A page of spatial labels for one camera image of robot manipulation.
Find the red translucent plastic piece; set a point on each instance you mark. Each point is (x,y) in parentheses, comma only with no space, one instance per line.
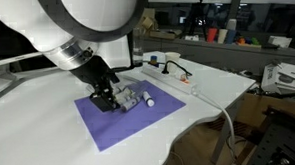
(184,81)

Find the clear plastic tray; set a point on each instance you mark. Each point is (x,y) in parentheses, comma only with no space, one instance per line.
(137,84)

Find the white tube with yellow band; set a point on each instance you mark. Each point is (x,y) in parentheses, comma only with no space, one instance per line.
(121,99)

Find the orange toy block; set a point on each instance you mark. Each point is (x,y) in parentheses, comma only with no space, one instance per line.
(241,40)

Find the grey monitor stand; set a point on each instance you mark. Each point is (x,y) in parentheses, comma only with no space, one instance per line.
(4,73)

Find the blue toy block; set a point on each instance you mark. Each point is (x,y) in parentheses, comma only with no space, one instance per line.
(248,41)

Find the large brown cardboard box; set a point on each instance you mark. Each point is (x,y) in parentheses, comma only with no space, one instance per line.
(255,108)

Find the blue cup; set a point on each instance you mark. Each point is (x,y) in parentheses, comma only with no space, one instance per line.
(230,37)

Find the white paper cup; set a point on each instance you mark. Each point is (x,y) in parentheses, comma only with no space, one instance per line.
(172,59)

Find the small blue orange bottle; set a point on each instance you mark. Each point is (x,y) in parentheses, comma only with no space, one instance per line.
(154,60)

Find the purple mat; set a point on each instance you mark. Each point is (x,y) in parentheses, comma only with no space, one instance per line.
(122,125)

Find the white power strip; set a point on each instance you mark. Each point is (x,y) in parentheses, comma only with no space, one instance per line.
(167,79)

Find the grey table leg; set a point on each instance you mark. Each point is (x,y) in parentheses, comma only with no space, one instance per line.
(224,129)

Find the open cardboard box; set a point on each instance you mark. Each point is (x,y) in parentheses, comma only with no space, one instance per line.
(148,20)

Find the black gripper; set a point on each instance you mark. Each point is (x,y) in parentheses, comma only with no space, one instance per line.
(93,73)

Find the flat cardboard box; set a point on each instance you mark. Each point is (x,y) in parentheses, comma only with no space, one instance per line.
(165,34)

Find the clear plastic bottle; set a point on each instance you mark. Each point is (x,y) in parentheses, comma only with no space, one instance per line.
(137,49)

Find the clear plastic container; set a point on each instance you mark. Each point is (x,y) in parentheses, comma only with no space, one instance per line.
(138,93)

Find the white labelled tube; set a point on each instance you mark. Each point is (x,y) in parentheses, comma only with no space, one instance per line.
(125,92)

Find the white framed computer monitor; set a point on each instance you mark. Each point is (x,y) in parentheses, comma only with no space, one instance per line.
(16,57)

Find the green toy block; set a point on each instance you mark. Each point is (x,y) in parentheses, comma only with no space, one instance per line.
(255,41)

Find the black metal frame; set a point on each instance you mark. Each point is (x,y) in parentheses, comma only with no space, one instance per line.
(283,140)

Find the black camera tripod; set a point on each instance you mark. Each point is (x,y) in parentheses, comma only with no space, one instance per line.
(198,13)

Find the white flat box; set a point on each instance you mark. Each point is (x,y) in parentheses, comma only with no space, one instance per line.
(280,41)

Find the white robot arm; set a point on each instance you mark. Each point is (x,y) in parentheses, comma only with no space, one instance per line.
(51,23)

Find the grey counter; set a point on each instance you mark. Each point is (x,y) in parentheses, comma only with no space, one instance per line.
(219,54)

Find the white printed product box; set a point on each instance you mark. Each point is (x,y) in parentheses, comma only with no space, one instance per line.
(284,77)

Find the red cup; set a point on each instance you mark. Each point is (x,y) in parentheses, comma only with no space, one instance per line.
(211,35)

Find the white tube with dark cap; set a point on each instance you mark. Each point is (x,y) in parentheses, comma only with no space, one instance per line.
(148,98)

